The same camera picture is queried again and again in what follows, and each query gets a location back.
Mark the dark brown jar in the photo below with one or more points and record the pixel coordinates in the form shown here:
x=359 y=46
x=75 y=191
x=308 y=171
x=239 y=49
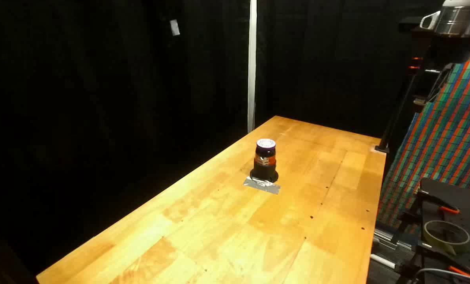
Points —
x=266 y=163

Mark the grey tape patch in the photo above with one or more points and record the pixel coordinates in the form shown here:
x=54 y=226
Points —
x=259 y=183

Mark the white vertical pole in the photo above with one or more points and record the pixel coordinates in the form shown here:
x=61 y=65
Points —
x=252 y=64

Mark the white paper tag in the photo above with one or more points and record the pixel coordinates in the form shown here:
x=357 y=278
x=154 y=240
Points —
x=176 y=27

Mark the black curtain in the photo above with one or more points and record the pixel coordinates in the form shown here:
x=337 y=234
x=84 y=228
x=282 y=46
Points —
x=88 y=105

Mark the black stand pole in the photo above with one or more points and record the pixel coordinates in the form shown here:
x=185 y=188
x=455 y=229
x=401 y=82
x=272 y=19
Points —
x=400 y=105

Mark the orange black clamp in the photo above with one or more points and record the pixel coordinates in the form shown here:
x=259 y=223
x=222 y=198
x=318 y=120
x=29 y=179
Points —
x=417 y=64

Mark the colourful striped board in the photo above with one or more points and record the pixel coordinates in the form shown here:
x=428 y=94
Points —
x=446 y=136

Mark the black flat plate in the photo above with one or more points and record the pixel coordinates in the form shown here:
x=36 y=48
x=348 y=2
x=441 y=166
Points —
x=453 y=198

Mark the beige tape roll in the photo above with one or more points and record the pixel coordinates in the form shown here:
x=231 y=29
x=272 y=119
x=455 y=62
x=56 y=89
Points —
x=446 y=234

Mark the aluminium rail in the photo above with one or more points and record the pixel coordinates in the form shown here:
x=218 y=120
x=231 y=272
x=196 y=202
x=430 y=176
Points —
x=390 y=247

